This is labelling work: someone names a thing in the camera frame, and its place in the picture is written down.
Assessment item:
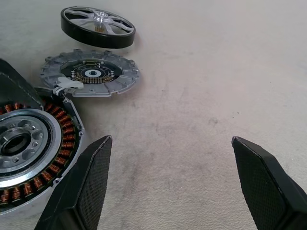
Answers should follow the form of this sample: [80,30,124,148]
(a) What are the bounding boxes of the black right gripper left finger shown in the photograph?
[34,135,113,230]

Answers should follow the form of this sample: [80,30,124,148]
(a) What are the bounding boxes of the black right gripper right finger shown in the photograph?
[231,136,307,230]

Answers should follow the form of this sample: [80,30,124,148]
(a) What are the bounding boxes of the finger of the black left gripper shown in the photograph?
[0,58,46,110]

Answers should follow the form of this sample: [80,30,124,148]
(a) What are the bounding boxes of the silver motor housing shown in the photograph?
[0,86,85,220]

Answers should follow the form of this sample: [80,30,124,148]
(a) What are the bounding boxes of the spoked rotor with black rim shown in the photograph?
[60,6,136,49]

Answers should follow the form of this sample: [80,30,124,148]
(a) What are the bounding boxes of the silver motor lid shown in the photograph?
[40,48,141,98]

